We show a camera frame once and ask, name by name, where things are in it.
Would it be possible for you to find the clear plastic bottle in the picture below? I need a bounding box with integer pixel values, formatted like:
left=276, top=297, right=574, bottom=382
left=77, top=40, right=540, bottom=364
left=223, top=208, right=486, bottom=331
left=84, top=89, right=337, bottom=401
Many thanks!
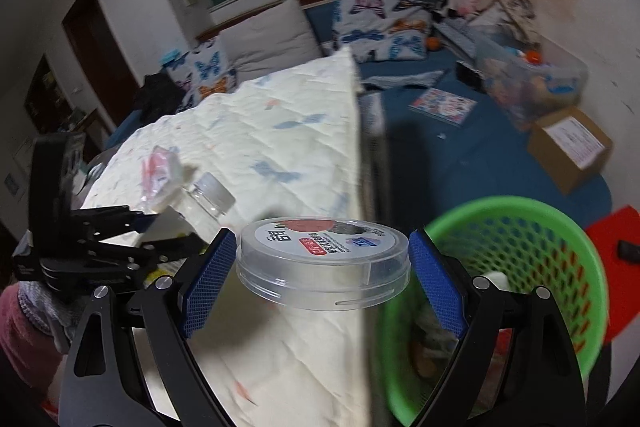
left=141, top=172, right=235, bottom=245

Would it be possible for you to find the pink white plastic bag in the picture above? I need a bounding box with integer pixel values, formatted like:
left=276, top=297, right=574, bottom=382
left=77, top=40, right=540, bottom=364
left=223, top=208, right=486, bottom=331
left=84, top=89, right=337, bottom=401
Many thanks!
left=141, top=146, right=184, bottom=213

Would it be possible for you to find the clear round plastic lid container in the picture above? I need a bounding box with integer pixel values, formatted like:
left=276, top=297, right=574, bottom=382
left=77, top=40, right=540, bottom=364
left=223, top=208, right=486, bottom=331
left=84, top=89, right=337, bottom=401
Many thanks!
left=235, top=218, right=411, bottom=312

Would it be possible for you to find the maroon sleeved forearm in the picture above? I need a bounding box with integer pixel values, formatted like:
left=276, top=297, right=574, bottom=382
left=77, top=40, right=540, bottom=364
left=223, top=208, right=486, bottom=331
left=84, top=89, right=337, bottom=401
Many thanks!
left=1, top=283, right=62, bottom=419

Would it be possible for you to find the grey knitted gloved hand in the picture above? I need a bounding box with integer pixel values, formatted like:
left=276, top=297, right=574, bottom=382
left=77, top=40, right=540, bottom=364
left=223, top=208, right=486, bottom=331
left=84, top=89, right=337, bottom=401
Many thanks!
left=18, top=281, right=85, bottom=355

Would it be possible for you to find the dark wooden door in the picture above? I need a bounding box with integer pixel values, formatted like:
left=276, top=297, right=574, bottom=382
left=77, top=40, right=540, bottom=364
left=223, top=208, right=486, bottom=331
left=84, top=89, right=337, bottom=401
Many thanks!
left=62, top=0, right=140, bottom=127

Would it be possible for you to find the black bag on bed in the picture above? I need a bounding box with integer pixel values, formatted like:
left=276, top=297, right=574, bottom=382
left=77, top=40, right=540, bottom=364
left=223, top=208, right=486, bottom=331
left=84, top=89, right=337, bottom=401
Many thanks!
left=134, top=72, right=186, bottom=124

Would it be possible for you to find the green perforated plastic basket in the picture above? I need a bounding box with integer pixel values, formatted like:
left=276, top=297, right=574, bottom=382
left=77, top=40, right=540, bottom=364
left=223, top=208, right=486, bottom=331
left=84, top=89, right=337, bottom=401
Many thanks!
left=378, top=196, right=608, bottom=426

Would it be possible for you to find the black remote control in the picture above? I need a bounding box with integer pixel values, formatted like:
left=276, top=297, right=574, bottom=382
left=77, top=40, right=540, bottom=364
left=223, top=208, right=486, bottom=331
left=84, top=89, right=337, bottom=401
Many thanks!
left=616, top=241, right=640, bottom=265

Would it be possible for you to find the white quilted blanket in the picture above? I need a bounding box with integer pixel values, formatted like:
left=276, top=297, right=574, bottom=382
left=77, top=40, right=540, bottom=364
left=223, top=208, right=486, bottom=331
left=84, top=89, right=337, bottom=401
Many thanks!
left=85, top=50, right=371, bottom=426

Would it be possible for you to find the butterfly print pillow left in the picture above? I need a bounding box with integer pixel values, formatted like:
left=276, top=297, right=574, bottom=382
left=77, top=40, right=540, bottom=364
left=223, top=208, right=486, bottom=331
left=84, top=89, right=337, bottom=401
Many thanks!
left=163, top=37, right=238, bottom=112

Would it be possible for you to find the butterfly print pillow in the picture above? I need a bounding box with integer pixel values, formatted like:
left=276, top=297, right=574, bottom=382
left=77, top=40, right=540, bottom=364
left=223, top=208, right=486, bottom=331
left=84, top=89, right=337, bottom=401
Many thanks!
left=163, top=37, right=238, bottom=112
left=332, top=0, right=431, bottom=63

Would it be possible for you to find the red plastic stool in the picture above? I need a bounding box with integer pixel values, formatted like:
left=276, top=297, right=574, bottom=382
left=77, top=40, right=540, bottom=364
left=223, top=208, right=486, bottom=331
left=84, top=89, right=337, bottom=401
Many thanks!
left=586, top=206, right=639, bottom=343

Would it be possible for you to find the brown cardboard box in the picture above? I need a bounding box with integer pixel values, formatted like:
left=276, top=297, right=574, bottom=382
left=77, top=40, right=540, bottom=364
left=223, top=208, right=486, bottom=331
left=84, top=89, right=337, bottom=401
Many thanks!
left=527, top=106, right=613, bottom=195

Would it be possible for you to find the plain beige pillow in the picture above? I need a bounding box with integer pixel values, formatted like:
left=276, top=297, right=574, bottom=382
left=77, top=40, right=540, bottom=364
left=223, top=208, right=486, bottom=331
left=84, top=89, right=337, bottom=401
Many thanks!
left=219, top=0, right=322, bottom=83

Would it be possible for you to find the blue bed sheet mattress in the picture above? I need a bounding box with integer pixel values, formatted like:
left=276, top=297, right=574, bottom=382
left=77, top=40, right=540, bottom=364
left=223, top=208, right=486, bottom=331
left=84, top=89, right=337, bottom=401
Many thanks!
left=109, top=0, right=614, bottom=238

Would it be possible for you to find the colourful sticker book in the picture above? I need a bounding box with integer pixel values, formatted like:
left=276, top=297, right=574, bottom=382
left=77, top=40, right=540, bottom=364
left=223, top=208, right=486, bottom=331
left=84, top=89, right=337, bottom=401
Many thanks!
left=409, top=88, right=477, bottom=127

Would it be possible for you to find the clear plastic storage bin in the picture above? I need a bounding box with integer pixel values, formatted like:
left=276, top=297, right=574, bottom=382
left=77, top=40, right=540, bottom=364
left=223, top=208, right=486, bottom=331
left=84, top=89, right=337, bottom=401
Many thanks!
left=472, top=27, right=589, bottom=130

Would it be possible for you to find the butterfly print pillow right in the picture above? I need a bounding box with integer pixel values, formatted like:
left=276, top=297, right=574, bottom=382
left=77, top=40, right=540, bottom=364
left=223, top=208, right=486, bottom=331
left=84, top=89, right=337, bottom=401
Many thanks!
left=332, top=0, right=431, bottom=63

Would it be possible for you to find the plush toy pile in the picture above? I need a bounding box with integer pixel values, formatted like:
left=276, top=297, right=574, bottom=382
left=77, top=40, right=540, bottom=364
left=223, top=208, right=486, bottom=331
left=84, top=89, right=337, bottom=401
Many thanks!
left=434, top=0, right=540, bottom=46

